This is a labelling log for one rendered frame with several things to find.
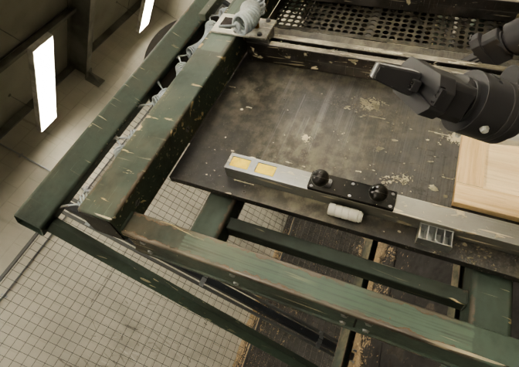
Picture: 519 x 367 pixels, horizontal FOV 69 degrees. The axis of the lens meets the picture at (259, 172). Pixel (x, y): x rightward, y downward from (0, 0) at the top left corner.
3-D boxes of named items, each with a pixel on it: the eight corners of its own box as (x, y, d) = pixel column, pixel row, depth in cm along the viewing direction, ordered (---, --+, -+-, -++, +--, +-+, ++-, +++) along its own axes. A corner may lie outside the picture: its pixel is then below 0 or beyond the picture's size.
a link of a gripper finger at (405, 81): (379, 58, 49) (420, 73, 51) (368, 81, 51) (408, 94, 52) (384, 61, 48) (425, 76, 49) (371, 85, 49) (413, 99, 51)
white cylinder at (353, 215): (326, 216, 90) (360, 225, 88) (327, 210, 88) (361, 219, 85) (330, 206, 92) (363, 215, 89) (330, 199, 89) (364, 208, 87)
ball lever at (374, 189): (384, 206, 87) (385, 204, 74) (367, 202, 88) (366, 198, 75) (388, 190, 87) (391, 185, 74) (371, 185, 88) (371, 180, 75)
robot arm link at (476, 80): (413, 136, 48) (490, 161, 51) (456, 63, 44) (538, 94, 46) (381, 101, 59) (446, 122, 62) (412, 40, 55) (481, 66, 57)
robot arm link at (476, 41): (493, 59, 110) (541, 38, 100) (491, 81, 105) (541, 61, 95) (469, 28, 105) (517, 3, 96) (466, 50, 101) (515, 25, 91)
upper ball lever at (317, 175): (332, 192, 90) (325, 188, 77) (317, 188, 91) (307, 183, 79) (336, 177, 90) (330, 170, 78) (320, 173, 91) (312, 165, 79)
